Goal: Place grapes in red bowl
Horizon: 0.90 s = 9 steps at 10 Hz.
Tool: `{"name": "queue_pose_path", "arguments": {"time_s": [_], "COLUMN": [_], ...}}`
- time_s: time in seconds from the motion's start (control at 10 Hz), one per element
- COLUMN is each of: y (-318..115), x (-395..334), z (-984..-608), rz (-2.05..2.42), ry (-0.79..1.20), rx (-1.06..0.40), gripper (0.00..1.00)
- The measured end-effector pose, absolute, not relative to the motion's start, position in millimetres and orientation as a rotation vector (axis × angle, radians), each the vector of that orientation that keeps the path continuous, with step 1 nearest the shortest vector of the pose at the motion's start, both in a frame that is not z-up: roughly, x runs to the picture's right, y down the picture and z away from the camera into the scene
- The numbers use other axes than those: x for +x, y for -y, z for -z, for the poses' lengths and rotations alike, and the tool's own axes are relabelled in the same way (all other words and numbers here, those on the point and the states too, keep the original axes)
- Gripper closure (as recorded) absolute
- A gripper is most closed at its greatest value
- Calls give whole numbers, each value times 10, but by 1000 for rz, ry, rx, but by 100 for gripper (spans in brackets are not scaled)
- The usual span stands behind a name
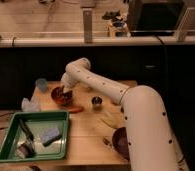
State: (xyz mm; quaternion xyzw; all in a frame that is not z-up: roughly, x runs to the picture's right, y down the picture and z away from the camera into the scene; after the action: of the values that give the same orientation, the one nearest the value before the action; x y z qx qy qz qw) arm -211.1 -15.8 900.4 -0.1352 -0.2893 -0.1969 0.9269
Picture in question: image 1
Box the yellow banana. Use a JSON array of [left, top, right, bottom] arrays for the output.
[[101, 111, 119, 129]]

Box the orange carrot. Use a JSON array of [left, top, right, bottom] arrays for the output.
[[67, 106, 84, 114]]

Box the blue plastic cup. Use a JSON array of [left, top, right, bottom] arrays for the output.
[[35, 78, 47, 93]]

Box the red bowl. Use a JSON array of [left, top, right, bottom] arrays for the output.
[[51, 86, 73, 105]]

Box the blue sponge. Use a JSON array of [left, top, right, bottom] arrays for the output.
[[39, 127, 62, 146]]

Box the small metal cup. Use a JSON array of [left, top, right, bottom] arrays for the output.
[[91, 96, 103, 107]]

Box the black monitor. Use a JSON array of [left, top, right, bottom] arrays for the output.
[[127, 0, 185, 36]]

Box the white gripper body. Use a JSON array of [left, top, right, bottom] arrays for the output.
[[61, 73, 75, 93]]

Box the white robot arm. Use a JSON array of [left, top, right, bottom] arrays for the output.
[[61, 58, 190, 171]]

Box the black spatula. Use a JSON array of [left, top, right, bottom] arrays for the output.
[[16, 120, 35, 158]]

